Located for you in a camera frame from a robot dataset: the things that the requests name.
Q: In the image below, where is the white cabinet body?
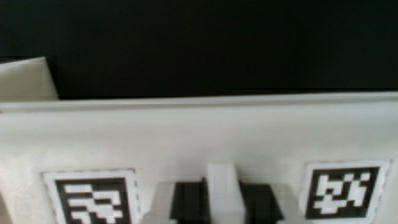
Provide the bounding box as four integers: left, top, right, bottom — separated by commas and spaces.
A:
0, 57, 58, 102

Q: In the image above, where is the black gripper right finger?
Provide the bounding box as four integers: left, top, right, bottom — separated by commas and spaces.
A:
239, 183, 283, 224

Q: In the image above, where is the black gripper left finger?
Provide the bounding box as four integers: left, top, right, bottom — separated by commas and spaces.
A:
168, 179, 209, 224

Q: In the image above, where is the white door panel with tags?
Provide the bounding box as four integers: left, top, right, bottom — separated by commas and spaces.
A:
0, 92, 398, 224

